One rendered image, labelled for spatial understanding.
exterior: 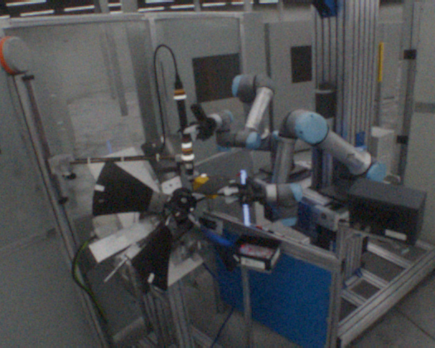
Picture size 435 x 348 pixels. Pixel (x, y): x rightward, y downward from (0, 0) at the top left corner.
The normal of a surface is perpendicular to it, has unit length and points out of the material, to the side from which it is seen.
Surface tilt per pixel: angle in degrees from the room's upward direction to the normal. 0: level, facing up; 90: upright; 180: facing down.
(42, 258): 90
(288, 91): 90
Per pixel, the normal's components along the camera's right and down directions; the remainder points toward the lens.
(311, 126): 0.15, 0.29
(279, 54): 0.34, 0.33
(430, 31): -0.69, 0.34
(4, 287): 0.71, 0.20
